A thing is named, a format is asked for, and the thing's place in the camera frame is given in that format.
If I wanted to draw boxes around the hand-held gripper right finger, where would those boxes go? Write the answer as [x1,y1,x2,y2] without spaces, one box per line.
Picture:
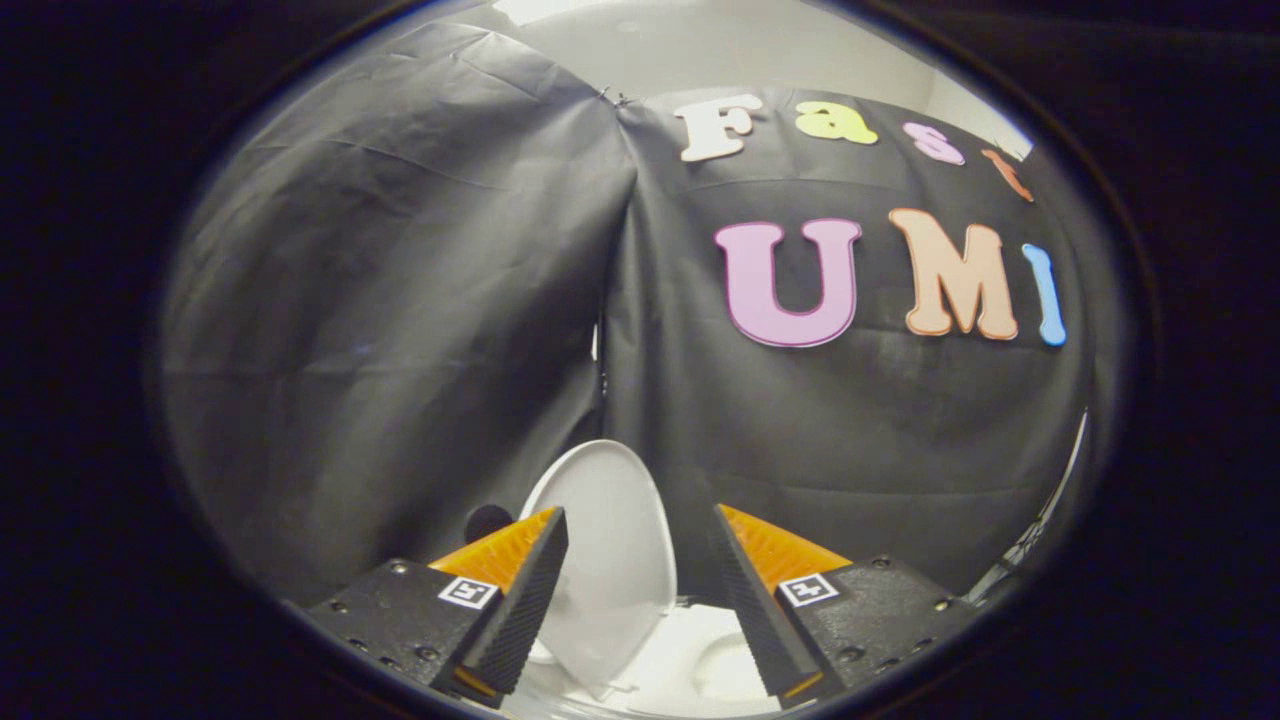
[710,503,979,709]

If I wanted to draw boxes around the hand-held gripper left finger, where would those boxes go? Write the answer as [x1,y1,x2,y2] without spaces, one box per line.
[303,505,570,709]

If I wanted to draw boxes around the white toilet lid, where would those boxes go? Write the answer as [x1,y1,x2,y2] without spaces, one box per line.
[518,439,679,693]

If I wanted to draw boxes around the white toilet body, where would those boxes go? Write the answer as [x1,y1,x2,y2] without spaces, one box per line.
[525,598,793,718]

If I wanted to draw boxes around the dark round object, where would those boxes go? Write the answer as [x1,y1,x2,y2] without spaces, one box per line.
[464,504,514,547]

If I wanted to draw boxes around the black backdrop stand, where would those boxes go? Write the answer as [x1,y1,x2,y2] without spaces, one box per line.
[968,408,1091,603]

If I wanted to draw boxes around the black backdrop cloth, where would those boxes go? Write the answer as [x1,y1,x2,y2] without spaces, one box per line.
[158,20,1106,606]

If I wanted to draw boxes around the ceiling light panel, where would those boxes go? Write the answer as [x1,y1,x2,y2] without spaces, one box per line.
[492,0,606,27]

